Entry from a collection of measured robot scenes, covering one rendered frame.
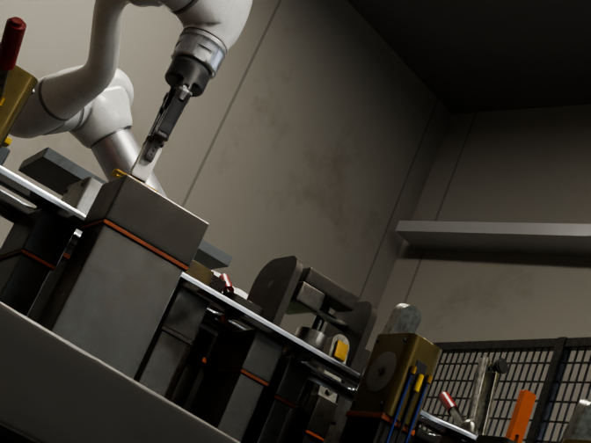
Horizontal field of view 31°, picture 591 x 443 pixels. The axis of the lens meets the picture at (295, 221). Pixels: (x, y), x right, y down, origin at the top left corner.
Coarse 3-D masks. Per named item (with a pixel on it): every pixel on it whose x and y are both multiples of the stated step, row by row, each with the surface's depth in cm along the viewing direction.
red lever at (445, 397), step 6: (444, 396) 200; (450, 396) 200; (444, 402) 199; (450, 402) 198; (450, 408) 197; (456, 408) 197; (450, 414) 196; (456, 414) 194; (456, 420) 193; (462, 420) 192
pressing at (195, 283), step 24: (0, 168) 127; (0, 192) 139; (24, 192) 135; (72, 216) 136; (72, 240) 146; (192, 288) 145; (216, 312) 152; (240, 312) 146; (216, 336) 160; (288, 336) 145; (312, 360) 155; (336, 360) 148; (336, 384) 164; (456, 432) 161
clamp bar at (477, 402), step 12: (480, 360) 195; (504, 360) 192; (480, 372) 193; (492, 372) 194; (504, 372) 192; (480, 384) 192; (492, 384) 193; (480, 396) 191; (492, 396) 192; (468, 408) 191; (480, 408) 191; (480, 420) 191; (480, 432) 189
